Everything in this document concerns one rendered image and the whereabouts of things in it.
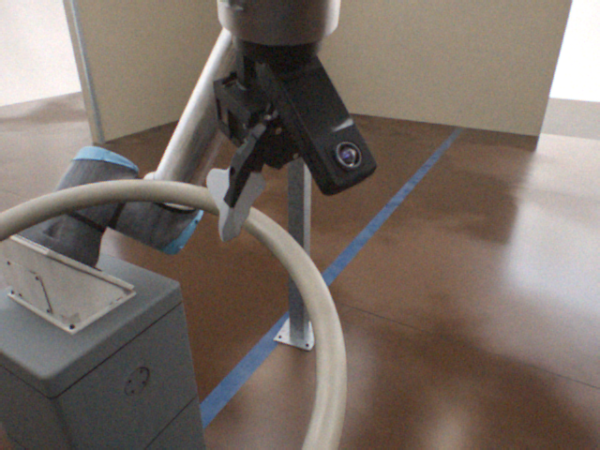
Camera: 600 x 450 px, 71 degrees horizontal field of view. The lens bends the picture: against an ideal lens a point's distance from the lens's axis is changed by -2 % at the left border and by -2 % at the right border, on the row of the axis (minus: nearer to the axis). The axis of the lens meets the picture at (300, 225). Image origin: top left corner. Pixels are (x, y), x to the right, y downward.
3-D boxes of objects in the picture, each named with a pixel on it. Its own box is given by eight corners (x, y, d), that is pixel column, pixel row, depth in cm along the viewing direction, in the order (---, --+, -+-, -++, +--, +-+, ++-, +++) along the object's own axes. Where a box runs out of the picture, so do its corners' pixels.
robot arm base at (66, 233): (2, 227, 100) (24, 191, 103) (70, 257, 115) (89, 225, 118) (37, 244, 89) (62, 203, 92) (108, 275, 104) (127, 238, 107)
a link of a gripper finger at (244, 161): (245, 200, 42) (288, 124, 39) (255, 210, 42) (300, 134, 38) (208, 196, 39) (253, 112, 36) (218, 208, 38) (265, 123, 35)
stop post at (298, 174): (323, 326, 226) (330, 122, 176) (309, 352, 210) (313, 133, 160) (289, 317, 233) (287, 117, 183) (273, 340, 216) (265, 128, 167)
